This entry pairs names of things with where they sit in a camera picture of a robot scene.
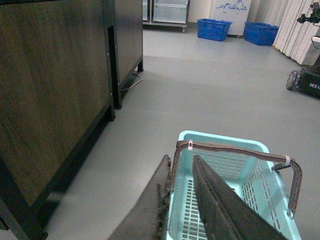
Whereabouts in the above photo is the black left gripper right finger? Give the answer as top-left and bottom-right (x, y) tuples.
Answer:
(192, 155), (286, 240)

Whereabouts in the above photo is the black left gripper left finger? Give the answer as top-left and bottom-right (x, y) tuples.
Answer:
(109, 154), (172, 240)

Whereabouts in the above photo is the light blue plastic basket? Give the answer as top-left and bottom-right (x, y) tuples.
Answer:
(165, 130), (302, 240)

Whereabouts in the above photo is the dark wood display cabinet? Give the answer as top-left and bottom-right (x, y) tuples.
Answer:
(0, 0), (143, 240)

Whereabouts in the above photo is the blue plastic crate right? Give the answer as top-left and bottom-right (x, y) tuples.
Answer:
(244, 22), (279, 46)

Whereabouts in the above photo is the blue plastic crate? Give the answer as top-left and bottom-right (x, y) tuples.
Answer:
(197, 18), (233, 42)
(244, 22), (279, 46)

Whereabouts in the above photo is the blue plastic crate left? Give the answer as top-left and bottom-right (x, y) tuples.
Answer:
(197, 18), (233, 42)

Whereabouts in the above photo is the glass door refrigerator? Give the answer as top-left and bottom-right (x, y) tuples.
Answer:
(142, 0), (190, 33)

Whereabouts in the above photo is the grey floor cable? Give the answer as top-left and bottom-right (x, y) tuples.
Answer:
(120, 72), (144, 91)

